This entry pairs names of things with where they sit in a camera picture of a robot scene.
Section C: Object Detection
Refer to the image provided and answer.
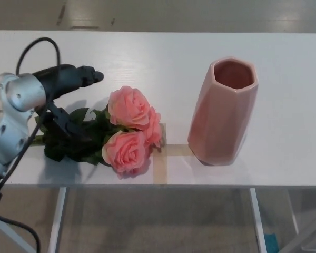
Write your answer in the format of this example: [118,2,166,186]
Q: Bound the pink rose bouquet green leaves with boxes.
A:
[33,85,164,180]

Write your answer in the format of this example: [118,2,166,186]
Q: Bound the thin white table leg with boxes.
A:
[288,188,300,235]

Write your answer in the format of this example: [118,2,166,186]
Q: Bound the short beige tape strip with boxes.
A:
[150,144,194,156]

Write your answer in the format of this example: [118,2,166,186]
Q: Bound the pink faceted ceramic vase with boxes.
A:
[187,58,259,167]

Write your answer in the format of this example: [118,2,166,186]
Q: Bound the light blue metal bar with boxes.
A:
[0,213,36,253]

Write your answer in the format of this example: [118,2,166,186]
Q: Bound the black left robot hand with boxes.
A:
[32,64,105,144]

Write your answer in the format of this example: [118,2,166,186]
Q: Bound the long beige tape strip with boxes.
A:
[153,123,169,184]

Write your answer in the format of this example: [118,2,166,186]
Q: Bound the teal floor item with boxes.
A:
[263,231,280,253]

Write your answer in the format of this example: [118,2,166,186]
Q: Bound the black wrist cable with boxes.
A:
[0,36,62,253]

